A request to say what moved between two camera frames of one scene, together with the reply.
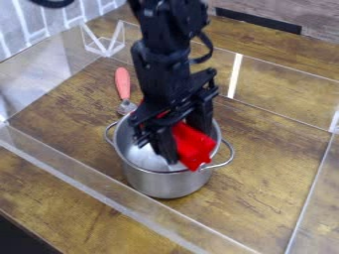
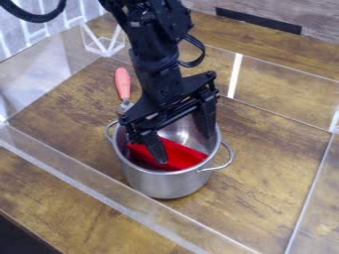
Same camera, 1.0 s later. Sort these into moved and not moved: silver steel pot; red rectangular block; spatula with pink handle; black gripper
Moved: red rectangular block
Not moved: spatula with pink handle; black gripper; silver steel pot
